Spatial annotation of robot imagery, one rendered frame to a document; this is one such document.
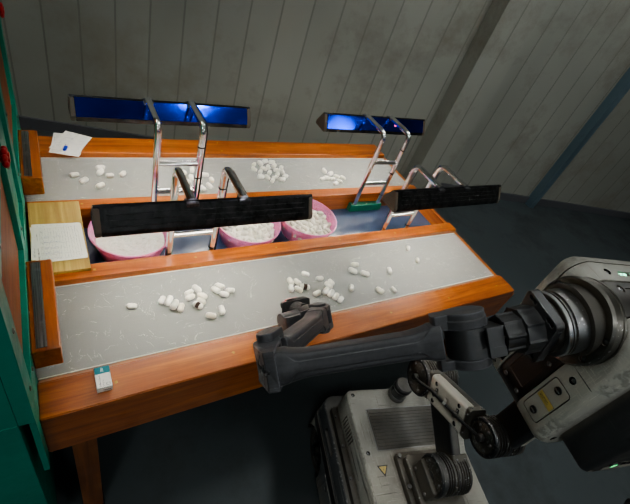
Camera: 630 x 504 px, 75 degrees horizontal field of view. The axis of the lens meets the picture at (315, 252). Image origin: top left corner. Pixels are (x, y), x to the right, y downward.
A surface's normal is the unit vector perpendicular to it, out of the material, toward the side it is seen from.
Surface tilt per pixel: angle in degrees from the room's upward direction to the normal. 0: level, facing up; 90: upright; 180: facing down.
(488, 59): 90
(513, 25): 90
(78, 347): 0
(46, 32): 90
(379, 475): 0
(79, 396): 0
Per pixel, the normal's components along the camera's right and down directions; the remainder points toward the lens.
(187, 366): 0.29, -0.71
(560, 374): -0.93, -0.07
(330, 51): 0.20, 0.70
